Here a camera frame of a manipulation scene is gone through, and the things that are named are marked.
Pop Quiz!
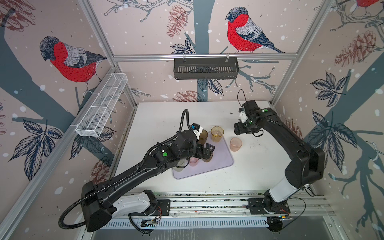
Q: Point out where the pink clear glass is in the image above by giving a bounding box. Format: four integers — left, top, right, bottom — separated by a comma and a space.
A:
189, 158, 200, 167

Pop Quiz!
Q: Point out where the green circuit board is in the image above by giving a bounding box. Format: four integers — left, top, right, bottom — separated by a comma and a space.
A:
140, 218, 159, 228

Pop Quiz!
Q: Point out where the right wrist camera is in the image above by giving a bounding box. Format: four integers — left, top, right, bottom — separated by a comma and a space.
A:
239, 108, 248, 123

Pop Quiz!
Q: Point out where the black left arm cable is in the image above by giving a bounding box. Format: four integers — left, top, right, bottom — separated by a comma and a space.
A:
58, 108, 193, 235

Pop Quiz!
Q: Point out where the brown textured short glass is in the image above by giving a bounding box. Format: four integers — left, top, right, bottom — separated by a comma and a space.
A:
202, 155, 213, 163

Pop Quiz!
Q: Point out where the brown textured tall glass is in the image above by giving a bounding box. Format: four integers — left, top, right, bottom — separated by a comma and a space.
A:
198, 130, 208, 145

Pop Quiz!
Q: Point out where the pink frosted glass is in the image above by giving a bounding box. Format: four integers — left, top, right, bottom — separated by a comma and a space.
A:
230, 138, 243, 152

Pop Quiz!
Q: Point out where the white wire mesh shelf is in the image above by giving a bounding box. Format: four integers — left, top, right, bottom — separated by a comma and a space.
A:
76, 73, 128, 137

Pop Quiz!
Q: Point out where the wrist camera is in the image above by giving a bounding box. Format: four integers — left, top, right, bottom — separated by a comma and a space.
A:
191, 123, 204, 140
239, 108, 248, 123

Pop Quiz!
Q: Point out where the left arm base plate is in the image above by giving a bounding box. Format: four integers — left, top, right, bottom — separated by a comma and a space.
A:
149, 200, 171, 217

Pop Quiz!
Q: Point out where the aluminium mounting rail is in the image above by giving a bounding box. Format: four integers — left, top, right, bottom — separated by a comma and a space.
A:
154, 190, 336, 218

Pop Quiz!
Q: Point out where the pale green frosted tall glass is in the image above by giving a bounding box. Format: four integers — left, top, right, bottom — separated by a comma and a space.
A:
173, 160, 186, 172

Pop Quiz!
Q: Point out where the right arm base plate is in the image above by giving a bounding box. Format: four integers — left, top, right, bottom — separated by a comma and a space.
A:
247, 198, 291, 216

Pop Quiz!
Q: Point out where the lilac plastic tray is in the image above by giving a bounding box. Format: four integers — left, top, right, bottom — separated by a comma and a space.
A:
173, 132, 234, 180

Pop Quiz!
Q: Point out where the black wall basket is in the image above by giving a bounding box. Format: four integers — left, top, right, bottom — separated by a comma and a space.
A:
174, 58, 239, 80

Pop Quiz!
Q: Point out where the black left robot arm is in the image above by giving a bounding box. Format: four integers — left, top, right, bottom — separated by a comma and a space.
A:
81, 130, 215, 232

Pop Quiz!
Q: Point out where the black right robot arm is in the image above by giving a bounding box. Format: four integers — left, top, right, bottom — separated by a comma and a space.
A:
234, 100, 326, 213

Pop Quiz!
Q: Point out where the yellow clear glass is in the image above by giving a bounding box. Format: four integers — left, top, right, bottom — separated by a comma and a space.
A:
211, 126, 224, 143

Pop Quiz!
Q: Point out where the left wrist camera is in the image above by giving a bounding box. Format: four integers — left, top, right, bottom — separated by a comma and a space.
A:
191, 123, 204, 140

